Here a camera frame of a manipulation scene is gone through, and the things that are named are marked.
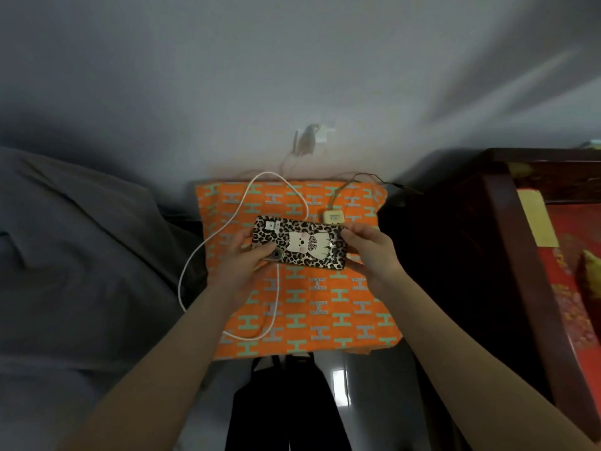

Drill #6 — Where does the orange patterned cloth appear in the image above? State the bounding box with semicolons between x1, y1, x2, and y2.
194;180;404;360

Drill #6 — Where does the person's left hand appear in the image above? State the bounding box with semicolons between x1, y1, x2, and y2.
207;227;278;309

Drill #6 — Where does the red patterned cloth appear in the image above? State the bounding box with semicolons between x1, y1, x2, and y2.
539;202;601;401

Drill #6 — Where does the person's right forearm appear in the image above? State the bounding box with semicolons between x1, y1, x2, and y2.
373;272;600;451

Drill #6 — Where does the phone with leopard print case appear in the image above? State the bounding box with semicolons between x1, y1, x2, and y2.
252;215;349;272

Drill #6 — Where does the yellow-green cushion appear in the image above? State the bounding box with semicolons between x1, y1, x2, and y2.
579;249;601;302

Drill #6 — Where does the white charging cable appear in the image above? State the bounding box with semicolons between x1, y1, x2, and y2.
178;152;311;342

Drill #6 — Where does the dark wooden furniture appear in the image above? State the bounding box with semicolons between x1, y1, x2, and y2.
406;147;601;442

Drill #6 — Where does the pale yellow paper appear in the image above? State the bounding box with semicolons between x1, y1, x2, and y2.
516;189;560;248

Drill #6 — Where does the black bag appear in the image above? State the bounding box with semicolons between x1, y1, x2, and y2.
224;352;354;451

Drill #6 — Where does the person's right hand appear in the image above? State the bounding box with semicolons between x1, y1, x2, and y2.
340;223;407;297

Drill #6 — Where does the thin brown cable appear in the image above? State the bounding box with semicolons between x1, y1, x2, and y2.
328;172;405;213

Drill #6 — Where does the grey bed sheet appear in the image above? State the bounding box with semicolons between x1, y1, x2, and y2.
0;145;209;451

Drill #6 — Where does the person's left forearm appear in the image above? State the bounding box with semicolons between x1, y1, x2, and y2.
59;284;247;451

